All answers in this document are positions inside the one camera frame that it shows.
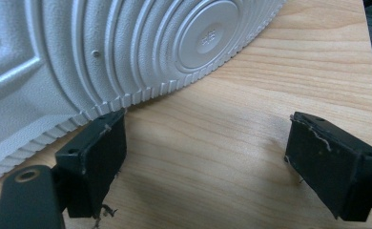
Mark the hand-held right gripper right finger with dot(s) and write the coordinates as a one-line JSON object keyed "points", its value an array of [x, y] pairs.
{"points": [[327, 165]]}

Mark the white sneaker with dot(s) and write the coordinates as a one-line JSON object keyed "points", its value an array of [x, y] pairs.
{"points": [[111, 63]]}

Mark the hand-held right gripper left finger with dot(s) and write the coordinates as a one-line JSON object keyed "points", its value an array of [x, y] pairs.
{"points": [[92, 165]]}

